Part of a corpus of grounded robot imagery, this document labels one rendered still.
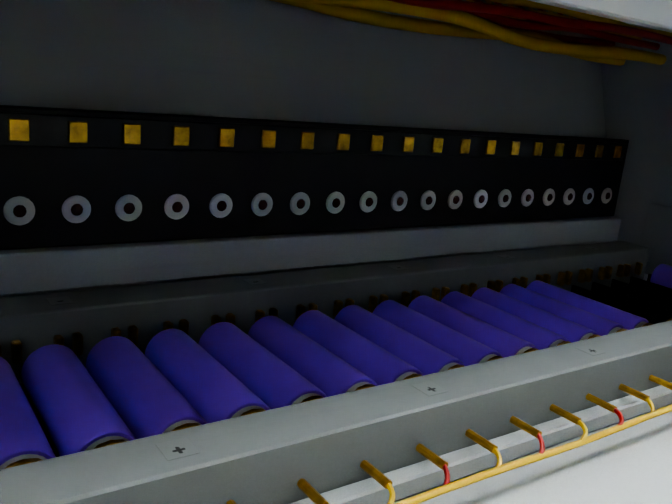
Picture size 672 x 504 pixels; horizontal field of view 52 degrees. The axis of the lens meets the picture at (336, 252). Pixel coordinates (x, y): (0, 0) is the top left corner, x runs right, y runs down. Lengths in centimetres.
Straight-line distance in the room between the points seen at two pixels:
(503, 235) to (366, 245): 10
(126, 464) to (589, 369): 16
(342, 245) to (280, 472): 18
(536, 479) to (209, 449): 11
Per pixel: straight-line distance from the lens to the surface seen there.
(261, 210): 31
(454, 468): 22
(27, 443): 19
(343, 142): 33
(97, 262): 29
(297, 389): 22
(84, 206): 28
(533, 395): 24
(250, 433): 18
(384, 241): 35
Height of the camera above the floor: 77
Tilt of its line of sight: level
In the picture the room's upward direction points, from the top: 4 degrees counter-clockwise
